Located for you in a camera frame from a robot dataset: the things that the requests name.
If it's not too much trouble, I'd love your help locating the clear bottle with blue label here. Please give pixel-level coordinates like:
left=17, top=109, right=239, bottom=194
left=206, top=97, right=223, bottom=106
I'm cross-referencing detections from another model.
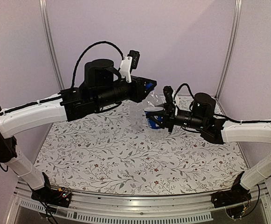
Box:
left=143, top=91, right=166, bottom=141

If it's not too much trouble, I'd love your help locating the blue bottle cap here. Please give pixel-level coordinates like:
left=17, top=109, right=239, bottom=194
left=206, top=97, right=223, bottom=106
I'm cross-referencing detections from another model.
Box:
left=145, top=82, right=157, bottom=92

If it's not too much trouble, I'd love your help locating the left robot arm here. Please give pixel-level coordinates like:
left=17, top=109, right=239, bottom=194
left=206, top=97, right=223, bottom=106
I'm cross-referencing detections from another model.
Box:
left=0, top=57, right=157, bottom=203

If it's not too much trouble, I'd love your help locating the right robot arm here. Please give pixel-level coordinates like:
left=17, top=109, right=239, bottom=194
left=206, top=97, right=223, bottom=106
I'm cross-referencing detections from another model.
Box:
left=146, top=93, right=271, bottom=203

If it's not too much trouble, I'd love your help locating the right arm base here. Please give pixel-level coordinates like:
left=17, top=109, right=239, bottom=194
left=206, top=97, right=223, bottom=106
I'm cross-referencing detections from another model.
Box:
left=211, top=187, right=251, bottom=208

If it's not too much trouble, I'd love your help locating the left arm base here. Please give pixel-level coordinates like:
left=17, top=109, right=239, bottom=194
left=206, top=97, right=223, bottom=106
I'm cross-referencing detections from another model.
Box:
left=31, top=186, right=72, bottom=208

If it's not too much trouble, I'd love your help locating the small clear bottle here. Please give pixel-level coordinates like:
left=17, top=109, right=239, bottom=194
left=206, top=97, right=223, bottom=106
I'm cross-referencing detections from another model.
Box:
left=129, top=102, right=144, bottom=132

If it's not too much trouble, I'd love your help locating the floral tablecloth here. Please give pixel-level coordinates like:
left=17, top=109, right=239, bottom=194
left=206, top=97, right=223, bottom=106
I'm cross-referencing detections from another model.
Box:
left=34, top=101, right=247, bottom=195

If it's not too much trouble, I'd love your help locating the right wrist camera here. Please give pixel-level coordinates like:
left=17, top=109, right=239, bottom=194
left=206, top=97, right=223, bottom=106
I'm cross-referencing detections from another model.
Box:
left=163, top=86, right=180, bottom=109

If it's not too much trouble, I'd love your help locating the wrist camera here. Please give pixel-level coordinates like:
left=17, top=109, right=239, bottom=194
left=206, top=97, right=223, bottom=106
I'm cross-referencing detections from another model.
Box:
left=119, top=50, right=140, bottom=83
left=163, top=86, right=180, bottom=109

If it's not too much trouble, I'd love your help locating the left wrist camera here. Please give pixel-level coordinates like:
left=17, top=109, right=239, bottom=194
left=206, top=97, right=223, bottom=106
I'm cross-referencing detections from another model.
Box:
left=119, top=50, right=140, bottom=83

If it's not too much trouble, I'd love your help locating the right camera cable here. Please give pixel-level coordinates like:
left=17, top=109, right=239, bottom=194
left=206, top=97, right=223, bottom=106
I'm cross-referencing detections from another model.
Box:
left=172, top=83, right=195, bottom=101

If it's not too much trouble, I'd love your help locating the camera cable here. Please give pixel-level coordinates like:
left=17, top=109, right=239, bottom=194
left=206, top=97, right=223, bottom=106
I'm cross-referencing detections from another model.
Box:
left=71, top=41, right=125, bottom=89
left=172, top=83, right=195, bottom=101

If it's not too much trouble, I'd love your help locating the left camera cable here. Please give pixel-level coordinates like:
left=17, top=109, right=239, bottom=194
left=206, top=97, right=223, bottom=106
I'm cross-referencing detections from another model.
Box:
left=71, top=41, right=125, bottom=89

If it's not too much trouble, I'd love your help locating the aluminium front rail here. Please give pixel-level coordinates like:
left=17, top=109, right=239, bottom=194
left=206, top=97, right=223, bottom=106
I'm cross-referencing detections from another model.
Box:
left=6, top=181, right=271, bottom=224

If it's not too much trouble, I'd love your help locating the left aluminium corner post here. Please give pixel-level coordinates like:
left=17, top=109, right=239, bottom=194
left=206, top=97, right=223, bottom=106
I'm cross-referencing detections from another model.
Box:
left=39, top=0, right=65, bottom=90

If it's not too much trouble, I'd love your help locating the aluminium corner post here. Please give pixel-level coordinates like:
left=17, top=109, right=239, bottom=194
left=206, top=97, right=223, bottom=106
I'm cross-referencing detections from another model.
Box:
left=39, top=0, right=65, bottom=90
left=215, top=0, right=243, bottom=101

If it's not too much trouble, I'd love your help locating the right aluminium corner post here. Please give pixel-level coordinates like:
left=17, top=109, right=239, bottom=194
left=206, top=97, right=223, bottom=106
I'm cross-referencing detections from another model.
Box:
left=215, top=0, right=243, bottom=101

